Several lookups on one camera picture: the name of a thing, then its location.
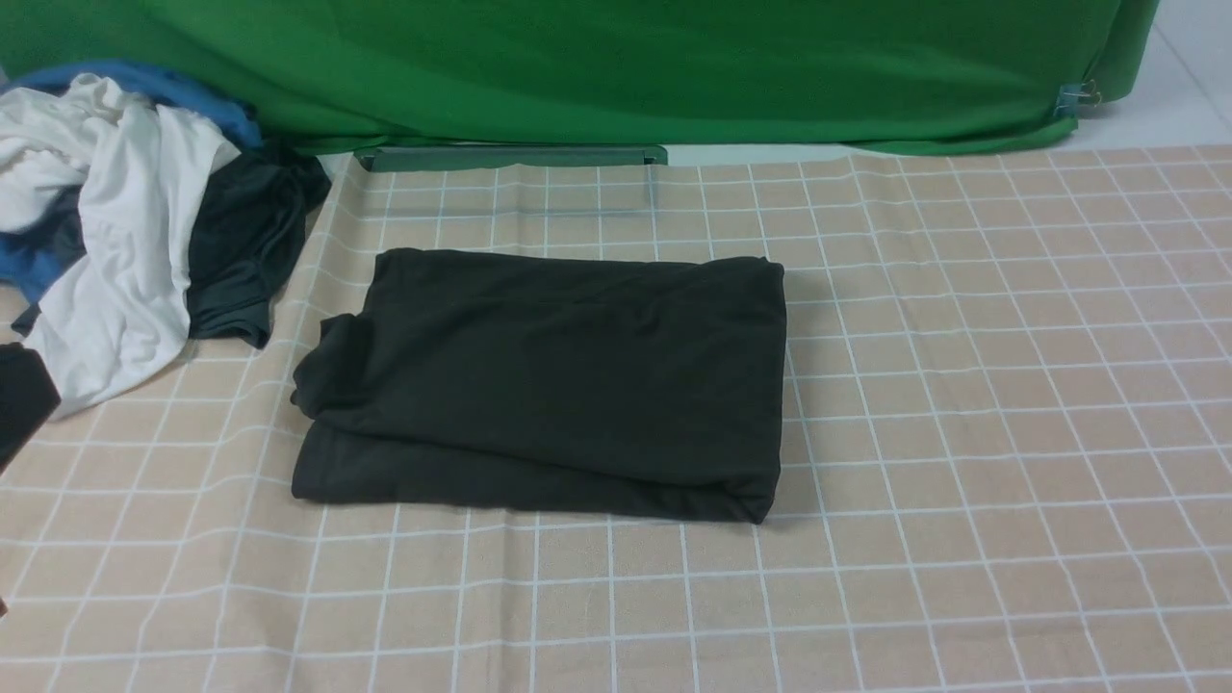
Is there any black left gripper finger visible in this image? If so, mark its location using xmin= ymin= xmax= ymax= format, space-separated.
xmin=1 ymin=343 xmax=62 ymax=474

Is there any dark gray long-sleeved shirt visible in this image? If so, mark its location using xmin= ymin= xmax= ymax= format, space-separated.
xmin=291 ymin=248 xmax=787 ymax=524

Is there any white crumpled shirt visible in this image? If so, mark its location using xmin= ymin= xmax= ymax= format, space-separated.
xmin=2 ymin=74 xmax=239 ymax=420

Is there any blue crumpled garment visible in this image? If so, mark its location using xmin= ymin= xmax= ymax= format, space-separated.
xmin=2 ymin=59 xmax=262 ymax=305

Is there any dark teal crumpled garment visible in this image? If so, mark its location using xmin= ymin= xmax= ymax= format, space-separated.
xmin=1 ymin=143 xmax=331 ymax=349

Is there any green metal bar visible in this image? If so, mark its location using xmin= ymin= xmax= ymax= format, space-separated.
xmin=354 ymin=143 xmax=669 ymax=174

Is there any green backdrop cloth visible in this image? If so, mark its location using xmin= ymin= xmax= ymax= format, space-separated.
xmin=1 ymin=1 xmax=1158 ymax=155

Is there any metal binder clip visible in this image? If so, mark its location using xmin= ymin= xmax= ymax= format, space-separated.
xmin=1053 ymin=80 xmax=1103 ymax=118

